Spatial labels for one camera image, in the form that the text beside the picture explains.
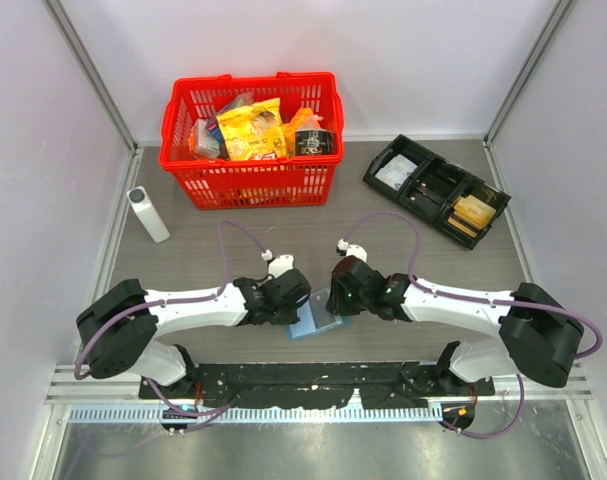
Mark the white cards stack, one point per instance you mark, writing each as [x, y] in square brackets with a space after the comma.
[396, 171]

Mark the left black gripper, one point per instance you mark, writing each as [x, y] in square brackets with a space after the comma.
[289, 318]

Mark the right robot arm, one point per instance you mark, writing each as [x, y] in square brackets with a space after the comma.
[526, 331]

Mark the black three-compartment tray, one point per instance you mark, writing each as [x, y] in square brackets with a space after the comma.
[433, 188]

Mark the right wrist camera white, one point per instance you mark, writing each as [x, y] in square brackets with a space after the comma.
[347, 249]

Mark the slotted cable duct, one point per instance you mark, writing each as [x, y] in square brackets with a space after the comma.
[156, 413]

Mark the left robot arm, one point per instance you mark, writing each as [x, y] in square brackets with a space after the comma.
[120, 331]

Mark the yellow chips bag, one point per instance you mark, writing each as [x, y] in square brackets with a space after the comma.
[253, 132]

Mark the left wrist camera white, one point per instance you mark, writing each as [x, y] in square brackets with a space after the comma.
[277, 265]

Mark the gold cards stack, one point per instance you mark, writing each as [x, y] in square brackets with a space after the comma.
[470, 215]

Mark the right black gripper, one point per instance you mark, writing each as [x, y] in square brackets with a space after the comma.
[336, 304]

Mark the dark grey card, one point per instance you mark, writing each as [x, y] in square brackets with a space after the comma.
[323, 319]

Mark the red plastic shopping basket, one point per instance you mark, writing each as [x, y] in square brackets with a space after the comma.
[221, 184]

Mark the blue card holder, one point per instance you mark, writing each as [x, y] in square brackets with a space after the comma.
[304, 327]

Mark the grey small box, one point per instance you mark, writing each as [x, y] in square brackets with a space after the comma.
[201, 142]

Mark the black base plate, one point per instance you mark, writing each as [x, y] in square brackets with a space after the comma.
[380, 385]

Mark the white bottle grey cap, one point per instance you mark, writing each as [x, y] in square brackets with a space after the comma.
[147, 214]

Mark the black round tin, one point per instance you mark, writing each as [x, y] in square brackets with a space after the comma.
[314, 142]

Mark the orange snack bag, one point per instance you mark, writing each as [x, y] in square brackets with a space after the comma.
[303, 119]

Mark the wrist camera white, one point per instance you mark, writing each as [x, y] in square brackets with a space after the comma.
[347, 249]
[277, 265]

